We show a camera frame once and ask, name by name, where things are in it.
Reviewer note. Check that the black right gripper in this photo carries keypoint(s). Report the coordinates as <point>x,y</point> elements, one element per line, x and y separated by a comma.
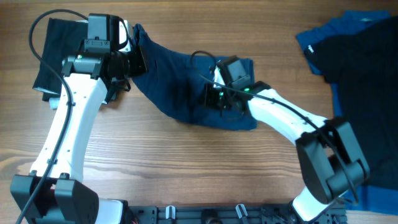
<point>208,90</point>

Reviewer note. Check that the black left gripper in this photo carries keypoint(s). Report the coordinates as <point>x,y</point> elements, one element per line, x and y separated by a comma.
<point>140,66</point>

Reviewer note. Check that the navy blue denim shorts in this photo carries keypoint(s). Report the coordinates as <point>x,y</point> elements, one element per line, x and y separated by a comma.
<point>178,91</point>

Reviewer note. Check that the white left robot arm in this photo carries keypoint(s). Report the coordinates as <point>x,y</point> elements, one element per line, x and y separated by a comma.
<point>53,191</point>

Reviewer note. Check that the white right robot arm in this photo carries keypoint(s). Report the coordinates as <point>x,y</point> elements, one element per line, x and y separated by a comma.
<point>329,154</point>

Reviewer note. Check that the folded light blue garment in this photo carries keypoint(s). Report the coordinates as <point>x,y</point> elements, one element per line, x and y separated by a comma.
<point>54,103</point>

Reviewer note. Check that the black mesh shirt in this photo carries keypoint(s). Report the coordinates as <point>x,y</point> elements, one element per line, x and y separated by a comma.
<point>364,65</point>

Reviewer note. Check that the blue polo shirt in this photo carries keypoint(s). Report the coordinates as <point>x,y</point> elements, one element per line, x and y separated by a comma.
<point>371,198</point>

